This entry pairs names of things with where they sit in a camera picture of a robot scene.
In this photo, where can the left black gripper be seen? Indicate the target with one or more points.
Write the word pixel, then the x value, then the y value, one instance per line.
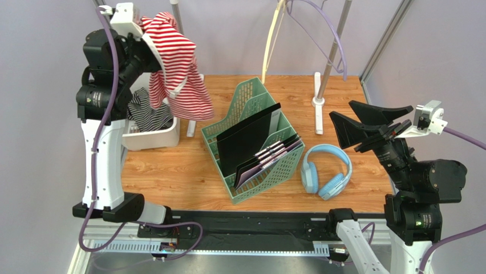
pixel 154 64

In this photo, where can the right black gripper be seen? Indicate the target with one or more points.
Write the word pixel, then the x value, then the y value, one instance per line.
pixel 381 135

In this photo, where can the red white striped tank top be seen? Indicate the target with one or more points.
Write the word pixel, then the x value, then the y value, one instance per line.
pixel 178 80

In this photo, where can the black white striped tank top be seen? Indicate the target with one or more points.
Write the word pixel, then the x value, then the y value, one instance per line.
pixel 145 116

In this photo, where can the cream wooden hanger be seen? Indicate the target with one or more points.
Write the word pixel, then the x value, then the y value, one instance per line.
pixel 273 33

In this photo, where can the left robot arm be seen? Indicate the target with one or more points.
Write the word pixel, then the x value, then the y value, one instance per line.
pixel 115 62

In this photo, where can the left rack pole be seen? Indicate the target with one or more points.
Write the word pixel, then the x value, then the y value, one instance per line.
pixel 177 15

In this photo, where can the blue headphones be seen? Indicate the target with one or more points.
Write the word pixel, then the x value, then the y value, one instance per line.
pixel 326 171

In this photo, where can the white plastic basket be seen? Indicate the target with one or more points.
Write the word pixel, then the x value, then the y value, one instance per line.
pixel 135 140

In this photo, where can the left white rack foot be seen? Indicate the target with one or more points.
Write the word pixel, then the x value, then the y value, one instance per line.
pixel 191 129

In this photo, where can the pink booklets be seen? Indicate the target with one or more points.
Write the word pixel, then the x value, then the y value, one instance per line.
pixel 263 160

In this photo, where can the green plastic file organizer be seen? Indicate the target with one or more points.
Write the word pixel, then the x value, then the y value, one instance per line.
pixel 250 97

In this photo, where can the black folder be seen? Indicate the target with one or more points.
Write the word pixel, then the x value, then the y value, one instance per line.
pixel 241 142

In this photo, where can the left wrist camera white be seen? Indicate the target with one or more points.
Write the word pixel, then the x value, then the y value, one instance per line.
pixel 125 19

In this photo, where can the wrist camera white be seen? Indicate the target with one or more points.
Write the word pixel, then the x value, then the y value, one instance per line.
pixel 428 119
pixel 125 19

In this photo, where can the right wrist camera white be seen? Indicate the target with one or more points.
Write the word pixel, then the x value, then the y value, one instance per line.
pixel 428 119

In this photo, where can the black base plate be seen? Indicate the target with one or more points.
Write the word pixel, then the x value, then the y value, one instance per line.
pixel 250 231

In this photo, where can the aluminium frame rail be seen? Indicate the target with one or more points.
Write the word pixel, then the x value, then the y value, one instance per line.
pixel 355 237

